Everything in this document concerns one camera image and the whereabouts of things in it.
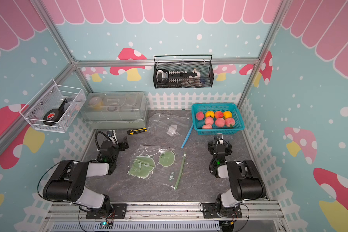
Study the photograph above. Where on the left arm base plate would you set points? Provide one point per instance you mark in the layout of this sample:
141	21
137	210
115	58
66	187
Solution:
114	211

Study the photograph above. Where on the translucent green storage box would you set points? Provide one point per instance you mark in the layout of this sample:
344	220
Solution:
115	110

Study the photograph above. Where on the yellow peach left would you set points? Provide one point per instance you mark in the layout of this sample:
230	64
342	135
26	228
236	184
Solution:
210	114

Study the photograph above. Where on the clear acrylic wall bin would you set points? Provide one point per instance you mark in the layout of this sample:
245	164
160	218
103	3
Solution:
51	97

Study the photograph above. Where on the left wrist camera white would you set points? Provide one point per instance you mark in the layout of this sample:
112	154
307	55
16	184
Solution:
111	135

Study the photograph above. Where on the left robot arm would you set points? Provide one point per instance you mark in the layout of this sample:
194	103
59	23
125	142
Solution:
67	184

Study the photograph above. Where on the small green circuit board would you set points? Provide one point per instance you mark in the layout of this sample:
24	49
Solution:
106	225

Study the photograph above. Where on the pink peach front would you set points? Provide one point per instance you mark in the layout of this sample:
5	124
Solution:
207	126

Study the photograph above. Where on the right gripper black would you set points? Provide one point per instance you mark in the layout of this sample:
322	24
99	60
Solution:
211	147

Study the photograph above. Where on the black wire mesh basket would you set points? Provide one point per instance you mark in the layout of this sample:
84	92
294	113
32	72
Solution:
203	63

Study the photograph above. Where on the white black items in basket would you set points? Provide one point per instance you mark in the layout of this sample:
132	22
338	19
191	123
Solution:
177	78

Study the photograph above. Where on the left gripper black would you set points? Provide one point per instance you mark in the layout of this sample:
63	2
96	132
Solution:
123	147

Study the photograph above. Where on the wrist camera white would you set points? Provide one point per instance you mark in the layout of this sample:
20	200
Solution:
111	135
219	139

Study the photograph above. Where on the large pink peach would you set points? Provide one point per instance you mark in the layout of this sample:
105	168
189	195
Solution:
220	123

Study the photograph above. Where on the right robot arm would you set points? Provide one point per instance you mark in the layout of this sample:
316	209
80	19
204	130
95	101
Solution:
245	181

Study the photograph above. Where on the yellow peach right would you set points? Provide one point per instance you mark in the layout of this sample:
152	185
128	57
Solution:
227	114

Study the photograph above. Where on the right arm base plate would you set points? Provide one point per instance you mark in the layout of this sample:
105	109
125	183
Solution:
215	210

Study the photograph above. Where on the teal plastic basket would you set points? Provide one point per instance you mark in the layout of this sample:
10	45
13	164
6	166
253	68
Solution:
215	118

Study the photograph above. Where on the red orange peach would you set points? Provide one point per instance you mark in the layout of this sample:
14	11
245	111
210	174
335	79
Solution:
219	114

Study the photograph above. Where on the green zipper bag with coasters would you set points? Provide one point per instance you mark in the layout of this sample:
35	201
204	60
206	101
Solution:
158	164

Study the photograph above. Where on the yellow peach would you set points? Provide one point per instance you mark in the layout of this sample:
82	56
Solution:
210	114
227	114

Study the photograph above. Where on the clear blue zip-top bag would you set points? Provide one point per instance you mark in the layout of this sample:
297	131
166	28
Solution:
170	128

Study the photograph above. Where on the yellow black utility knife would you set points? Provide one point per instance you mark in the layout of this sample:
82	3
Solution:
137	131

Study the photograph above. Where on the black tape roll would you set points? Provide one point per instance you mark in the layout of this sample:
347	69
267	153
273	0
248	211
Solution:
53	116

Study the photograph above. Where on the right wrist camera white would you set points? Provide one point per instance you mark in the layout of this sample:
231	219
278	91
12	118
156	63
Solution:
219	139

